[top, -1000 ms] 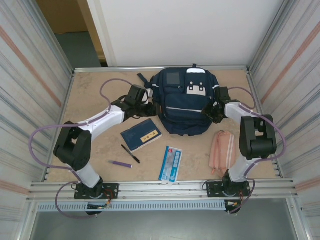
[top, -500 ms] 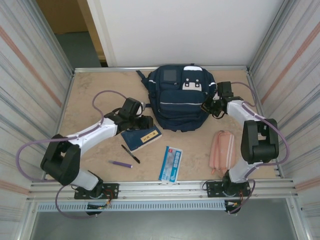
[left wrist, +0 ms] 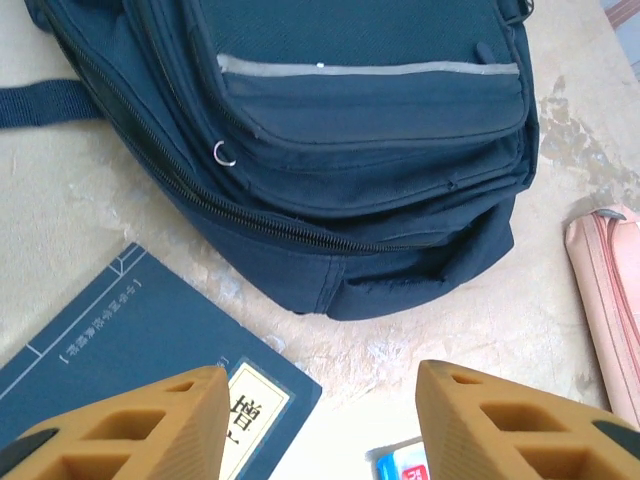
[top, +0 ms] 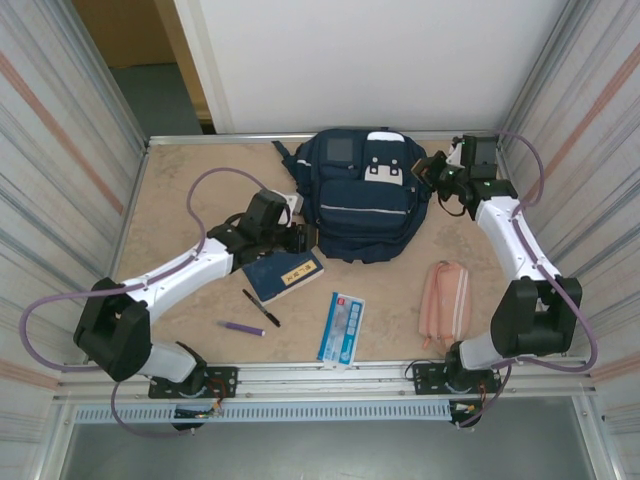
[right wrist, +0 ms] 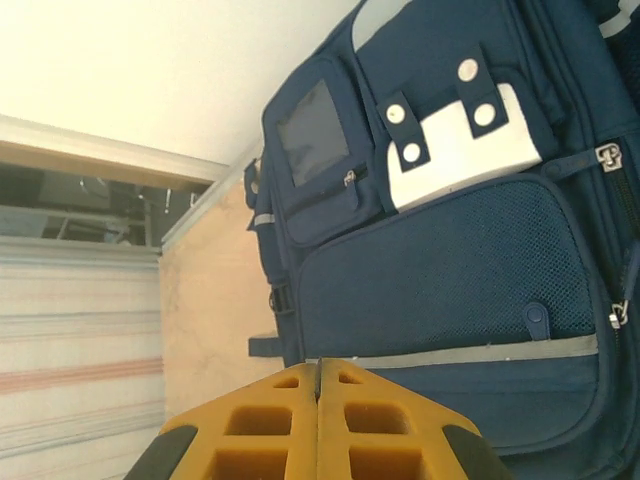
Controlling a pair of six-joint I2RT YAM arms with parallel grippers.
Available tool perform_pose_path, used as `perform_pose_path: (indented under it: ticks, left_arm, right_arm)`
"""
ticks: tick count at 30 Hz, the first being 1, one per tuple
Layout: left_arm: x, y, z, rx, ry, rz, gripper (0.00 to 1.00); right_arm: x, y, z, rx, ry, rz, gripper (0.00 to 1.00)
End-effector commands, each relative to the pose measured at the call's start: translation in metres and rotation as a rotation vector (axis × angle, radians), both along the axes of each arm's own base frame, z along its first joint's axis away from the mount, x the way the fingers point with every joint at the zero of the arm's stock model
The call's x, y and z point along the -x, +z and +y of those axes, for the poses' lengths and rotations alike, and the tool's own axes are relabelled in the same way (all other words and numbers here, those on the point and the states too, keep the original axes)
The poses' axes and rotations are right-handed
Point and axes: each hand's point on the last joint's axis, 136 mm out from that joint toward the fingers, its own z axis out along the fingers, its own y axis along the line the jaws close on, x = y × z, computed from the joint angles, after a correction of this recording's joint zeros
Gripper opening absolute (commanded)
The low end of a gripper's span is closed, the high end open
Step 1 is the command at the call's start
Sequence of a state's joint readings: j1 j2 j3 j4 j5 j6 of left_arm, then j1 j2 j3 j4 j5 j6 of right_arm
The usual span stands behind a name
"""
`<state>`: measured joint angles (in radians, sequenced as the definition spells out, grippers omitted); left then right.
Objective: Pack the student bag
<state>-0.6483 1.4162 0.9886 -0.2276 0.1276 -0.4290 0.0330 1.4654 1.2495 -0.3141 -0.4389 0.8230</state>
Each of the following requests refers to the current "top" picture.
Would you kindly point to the blue book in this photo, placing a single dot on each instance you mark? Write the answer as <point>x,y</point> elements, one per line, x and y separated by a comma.
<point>280,280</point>

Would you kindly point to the navy blue backpack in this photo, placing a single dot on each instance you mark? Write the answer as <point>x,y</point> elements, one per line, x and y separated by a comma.
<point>360,220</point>

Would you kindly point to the black marker pen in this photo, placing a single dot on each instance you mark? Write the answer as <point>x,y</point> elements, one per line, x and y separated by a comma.
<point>261,308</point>

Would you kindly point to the blue white stationery packet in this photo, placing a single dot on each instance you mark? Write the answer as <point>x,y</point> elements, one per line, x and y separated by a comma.
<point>340,335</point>

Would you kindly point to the purple pen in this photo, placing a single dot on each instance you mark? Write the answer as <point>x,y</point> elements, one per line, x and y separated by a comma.
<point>240,327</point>

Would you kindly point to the pink pencil case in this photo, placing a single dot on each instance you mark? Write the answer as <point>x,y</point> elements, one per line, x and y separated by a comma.
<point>445,300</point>

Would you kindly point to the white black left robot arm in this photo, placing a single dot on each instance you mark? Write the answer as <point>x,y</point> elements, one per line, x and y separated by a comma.
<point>175,272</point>

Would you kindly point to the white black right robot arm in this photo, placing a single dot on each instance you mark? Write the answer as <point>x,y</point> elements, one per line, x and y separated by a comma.
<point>510,240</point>

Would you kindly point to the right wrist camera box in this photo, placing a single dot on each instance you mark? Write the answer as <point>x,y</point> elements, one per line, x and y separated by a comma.
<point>456,155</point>

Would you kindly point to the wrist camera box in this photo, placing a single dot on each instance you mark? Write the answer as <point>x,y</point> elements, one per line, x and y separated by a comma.
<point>456,155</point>
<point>294,204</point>

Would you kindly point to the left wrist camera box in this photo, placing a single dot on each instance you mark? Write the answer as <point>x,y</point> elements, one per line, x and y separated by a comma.
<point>294,204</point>

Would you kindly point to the aluminium table edge rail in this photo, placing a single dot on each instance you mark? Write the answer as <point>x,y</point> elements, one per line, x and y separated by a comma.
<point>225,137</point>

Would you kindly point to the aluminium mounting rail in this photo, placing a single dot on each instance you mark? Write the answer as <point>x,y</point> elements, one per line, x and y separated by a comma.
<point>300,377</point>

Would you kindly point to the aluminium table side rail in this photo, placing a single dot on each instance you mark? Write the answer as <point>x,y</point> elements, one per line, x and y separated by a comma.
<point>134,190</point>

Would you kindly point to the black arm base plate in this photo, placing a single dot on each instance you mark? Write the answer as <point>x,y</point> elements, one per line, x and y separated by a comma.
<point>427,380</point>
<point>225,382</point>

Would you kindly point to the white door frame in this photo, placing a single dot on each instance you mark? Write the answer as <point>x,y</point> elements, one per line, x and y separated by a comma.
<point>200,60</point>

